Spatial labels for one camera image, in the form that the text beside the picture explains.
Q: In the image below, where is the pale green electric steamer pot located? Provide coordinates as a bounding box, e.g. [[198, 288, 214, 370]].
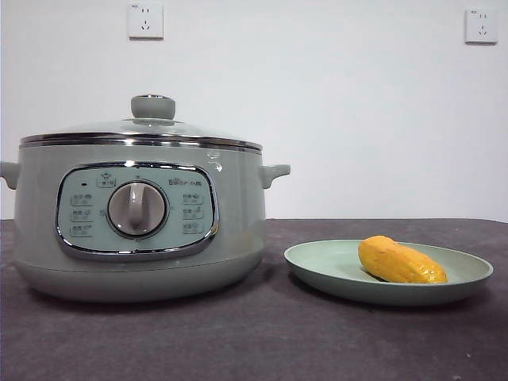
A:
[[0, 144, 291, 305]]

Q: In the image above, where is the pale green round plate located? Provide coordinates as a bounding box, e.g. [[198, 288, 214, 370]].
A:
[[283, 239, 495, 307]]

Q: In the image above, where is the yellow corn cob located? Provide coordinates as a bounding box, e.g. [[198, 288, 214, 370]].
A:
[[358, 235, 449, 285]]

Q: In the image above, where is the white wall socket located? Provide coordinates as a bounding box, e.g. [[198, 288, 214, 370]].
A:
[[464, 9, 498, 45], [127, 2, 164, 40]]

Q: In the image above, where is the glass lid with green knob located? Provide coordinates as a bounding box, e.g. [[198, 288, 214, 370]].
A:
[[19, 94, 264, 154]]

